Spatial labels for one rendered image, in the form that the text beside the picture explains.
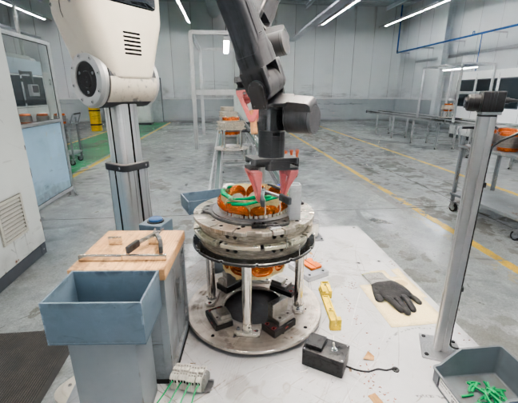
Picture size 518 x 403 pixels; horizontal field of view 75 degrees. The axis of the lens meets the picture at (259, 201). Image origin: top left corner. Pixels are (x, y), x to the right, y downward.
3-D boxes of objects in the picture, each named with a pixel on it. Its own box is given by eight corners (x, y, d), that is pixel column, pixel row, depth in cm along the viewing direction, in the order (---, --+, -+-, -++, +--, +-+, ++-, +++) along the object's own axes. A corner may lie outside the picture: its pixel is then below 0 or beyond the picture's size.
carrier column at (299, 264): (302, 309, 97) (305, 243, 90) (293, 309, 97) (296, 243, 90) (301, 304, 99) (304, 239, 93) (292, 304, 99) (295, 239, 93)
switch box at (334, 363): (341, 379, 76) (344, 359, 74) (300, 364, 80) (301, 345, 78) (348, 361, 81) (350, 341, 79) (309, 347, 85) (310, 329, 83)
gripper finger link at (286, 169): (297, 202, 74) (300, 160, 72) (267, 205, 72) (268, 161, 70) (286, 195, 81) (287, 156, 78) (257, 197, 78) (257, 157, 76)
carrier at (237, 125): (224, 145, 408) (223, 119, 399) (253, 146, 395) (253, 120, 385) (208, 149, 374) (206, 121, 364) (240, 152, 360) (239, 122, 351)
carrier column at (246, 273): (252, 336, 86) (251, 262, 80) (242, 336, 86) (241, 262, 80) (252, 329, 88) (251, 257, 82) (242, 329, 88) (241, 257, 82)
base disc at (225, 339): (334, 354, 81) (334, 351, 81) (173, 355, 81) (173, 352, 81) (309, 272, 118) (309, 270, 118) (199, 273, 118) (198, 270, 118)
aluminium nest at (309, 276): (328, 275, 119) (328, 269, 118) (308, 282, 114) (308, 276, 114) (307, 261, 128) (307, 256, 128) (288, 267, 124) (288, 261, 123)
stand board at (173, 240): (165, 280, 66) (164, 269, 66) (68, 281, 66) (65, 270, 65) (185, 238, 85) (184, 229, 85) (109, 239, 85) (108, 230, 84)
